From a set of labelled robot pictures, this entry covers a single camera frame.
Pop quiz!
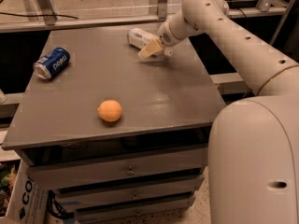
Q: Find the metal frame rail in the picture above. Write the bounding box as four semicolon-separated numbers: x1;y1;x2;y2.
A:
0;0;296;33

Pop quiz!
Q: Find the grey drawer cabinet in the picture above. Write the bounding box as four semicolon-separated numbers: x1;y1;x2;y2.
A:
3;26;224;224

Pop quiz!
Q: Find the clear plastic bottle white label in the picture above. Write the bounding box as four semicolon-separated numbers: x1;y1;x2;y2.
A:
127;28;173;57

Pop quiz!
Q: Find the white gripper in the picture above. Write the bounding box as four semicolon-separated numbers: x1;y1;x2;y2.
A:
138;17;184;59

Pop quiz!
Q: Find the orange fruit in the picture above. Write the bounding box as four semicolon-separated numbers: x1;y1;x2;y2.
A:
97;100;122;122

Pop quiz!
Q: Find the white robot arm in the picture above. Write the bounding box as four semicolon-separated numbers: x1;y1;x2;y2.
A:
139;0;299;224

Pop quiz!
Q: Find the blue pepsi can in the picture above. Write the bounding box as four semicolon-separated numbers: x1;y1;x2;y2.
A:
33;47;70;80

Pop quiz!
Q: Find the white cardboard box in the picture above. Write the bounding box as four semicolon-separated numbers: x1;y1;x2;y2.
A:
1;161;48;224

